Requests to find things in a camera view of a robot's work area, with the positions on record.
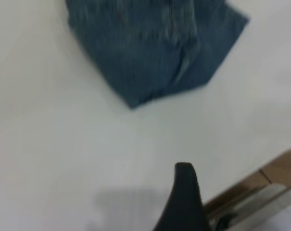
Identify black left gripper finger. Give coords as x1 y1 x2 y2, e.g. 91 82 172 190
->
153 162 211 231

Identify blue denim pants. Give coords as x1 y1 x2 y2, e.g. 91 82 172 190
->
64 0 250 110

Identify silver aluminium frame rail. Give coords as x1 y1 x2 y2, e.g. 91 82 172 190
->
207 184 291 231

